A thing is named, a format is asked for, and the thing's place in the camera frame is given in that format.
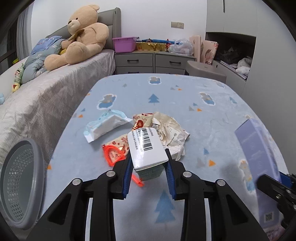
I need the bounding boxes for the grey plastic stool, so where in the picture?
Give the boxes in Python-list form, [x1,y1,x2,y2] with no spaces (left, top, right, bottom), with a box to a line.
[184,60,227,83]

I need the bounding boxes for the pink floral gift bags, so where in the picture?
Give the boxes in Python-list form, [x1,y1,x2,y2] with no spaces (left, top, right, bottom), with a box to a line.
[189,35,218,65]

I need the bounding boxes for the cream paper wrapper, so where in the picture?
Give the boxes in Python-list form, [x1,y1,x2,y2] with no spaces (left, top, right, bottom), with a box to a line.
[152,112,190,161]

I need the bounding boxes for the red patterned snack wrapper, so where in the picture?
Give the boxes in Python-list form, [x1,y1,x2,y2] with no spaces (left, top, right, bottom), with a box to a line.
[102,113,153,155]

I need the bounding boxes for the large tan teddy bear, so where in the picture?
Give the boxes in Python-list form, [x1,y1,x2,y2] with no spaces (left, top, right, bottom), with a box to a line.
[44,4,109,71]

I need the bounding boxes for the white blue tissue pack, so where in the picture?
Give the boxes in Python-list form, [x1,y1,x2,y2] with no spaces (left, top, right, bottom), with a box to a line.
[83,109,132,143]

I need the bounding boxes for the grey bed headboard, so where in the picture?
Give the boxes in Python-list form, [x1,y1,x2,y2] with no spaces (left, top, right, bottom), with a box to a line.
[47,8,121,50]

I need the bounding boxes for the light blue patterned blanket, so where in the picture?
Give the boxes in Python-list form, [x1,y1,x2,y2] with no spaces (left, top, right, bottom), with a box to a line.
[39,73,292,241]

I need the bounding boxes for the clear plastic bag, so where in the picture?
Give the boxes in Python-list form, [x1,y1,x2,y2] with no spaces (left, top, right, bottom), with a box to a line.
[168,39,194,56]

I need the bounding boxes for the white barcode carton box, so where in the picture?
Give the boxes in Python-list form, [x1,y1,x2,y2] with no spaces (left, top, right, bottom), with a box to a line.
[127,128,169,181]

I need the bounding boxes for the small green plush doll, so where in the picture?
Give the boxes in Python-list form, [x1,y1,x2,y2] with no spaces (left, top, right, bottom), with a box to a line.
[12,64,24,92]

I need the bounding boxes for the small blue plush toy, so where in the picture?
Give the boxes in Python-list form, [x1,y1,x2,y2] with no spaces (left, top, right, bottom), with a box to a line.
[0,93,5,105]

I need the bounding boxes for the orange plastic ring piece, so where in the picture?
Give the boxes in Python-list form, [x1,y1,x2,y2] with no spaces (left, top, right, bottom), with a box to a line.
[102,143,145,187]

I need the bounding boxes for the blue wrapped long item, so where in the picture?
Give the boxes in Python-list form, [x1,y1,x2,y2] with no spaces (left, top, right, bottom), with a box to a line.
[137,39,175,45]

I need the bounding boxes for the bed with grey sheet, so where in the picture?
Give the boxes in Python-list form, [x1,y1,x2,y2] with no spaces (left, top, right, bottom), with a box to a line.
[1,50,115,164]

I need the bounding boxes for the grey drawer nightstand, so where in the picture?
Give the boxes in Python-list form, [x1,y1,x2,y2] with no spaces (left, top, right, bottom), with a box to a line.
[114,51,196,75]

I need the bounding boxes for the wall power socket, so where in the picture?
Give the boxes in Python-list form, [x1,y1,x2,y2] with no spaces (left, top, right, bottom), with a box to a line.
[171,22,184,29]

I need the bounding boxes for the grey perforated trash basket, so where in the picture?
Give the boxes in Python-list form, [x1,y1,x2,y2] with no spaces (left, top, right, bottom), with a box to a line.
[1,138,45,230]

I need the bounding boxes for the folded light blue quilt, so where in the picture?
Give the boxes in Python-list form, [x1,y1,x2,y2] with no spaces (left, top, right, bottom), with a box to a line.
[21,36,64,84]

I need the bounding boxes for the purple plastic bin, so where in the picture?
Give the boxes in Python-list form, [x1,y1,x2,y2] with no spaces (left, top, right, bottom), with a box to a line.
[112,37,138,53]

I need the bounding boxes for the gold gift boxes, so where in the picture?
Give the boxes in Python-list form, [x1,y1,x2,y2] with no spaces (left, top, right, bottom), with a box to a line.
[136,42,168,52]

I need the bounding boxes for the purple cardboard box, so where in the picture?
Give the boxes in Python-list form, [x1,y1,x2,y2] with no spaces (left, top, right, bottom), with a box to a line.
[235,118,288,229]

